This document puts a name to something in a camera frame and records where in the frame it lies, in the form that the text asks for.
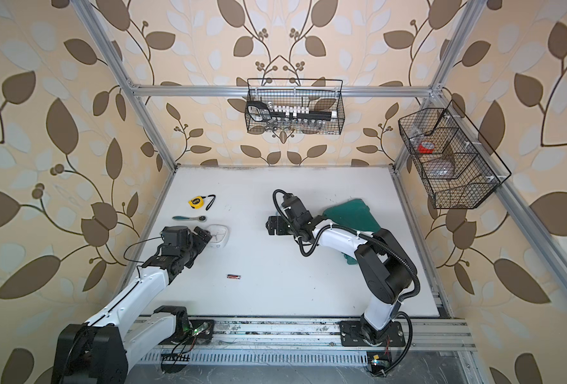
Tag green plastic case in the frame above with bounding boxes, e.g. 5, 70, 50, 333
322, 198, 385, 266

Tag aluminium front rail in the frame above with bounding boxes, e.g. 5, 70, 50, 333
197, 317, 476, 351

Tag right black wire basket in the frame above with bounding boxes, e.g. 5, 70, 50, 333
398, 100, 512, 210

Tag teal handled ratchet tool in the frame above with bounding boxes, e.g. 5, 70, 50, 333
172, 215, 207, 222

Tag black handled scissors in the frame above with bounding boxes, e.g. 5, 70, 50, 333
246, 101, 285, 123

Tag back black wire basket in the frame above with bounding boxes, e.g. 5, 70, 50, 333
244, 77, 346, 135

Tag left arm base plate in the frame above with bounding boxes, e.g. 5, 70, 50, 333
164, 318, 215, 345

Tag clear plastic bag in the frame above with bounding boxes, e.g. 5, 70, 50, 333
424, 158, 456, 180

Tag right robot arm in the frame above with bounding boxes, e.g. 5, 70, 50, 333
266, 189, 421, 345

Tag yellow tape measure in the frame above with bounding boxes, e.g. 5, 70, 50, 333
188, 195, 216, 211

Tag socket bit rail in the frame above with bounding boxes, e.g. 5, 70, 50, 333
275, 106, 339, 122

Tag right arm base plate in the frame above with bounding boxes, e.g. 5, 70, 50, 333
339, 320, 406, 347

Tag black wire basket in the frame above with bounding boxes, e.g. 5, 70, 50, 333
244, 77, 346, 135
398, 100, 512, 210

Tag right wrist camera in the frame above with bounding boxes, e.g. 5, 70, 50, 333
282, 193, 307, 220

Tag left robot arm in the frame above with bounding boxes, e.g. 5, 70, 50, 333
51, 226, 215, 383

